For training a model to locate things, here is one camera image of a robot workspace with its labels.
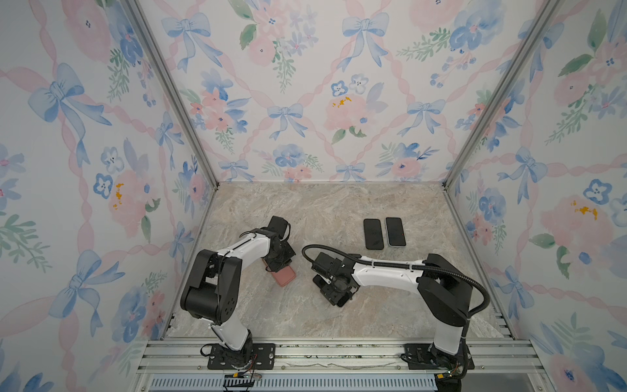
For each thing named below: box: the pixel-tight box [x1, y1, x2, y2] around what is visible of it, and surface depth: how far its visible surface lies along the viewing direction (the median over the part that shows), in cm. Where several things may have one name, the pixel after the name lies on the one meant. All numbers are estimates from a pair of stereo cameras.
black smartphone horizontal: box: [363, 218, 384, 250], surface depth 105 cm
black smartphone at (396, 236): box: [385, 217, 407, 247], surface depth 105 cm
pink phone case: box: [271, 266, 297, 287], surface depth 92 cm
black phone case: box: [363, 218, 385, 250], surface depth 105 cm
